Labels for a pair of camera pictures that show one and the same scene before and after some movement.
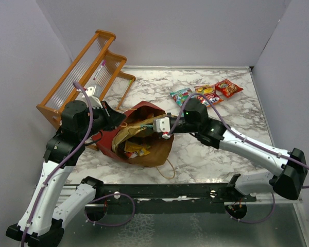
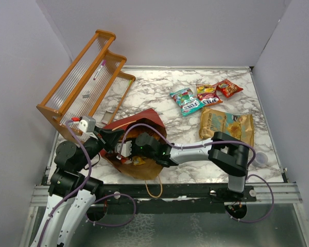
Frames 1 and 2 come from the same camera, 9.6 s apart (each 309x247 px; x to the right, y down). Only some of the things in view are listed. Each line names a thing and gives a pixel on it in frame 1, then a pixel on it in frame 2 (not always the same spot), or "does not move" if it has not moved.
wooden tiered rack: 95,66 does not move
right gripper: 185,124 to 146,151
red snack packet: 227,88 does not move
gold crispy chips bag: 125,131 to 213,120
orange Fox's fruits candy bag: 209,92 does not move
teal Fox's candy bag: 181,95 does not move
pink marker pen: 99,69 does not move
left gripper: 114,118 to 108,138
